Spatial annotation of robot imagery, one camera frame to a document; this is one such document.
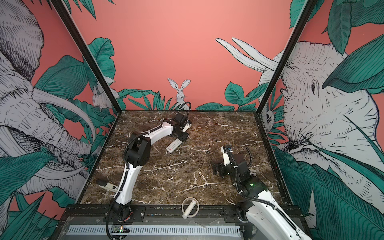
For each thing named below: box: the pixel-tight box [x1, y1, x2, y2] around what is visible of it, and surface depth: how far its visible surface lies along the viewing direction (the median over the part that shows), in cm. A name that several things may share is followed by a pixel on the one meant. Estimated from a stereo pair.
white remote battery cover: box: [98, 182, 120, 192], surface depth 81 cm
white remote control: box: [165, 138, 183, 153], surface depth 100 cm
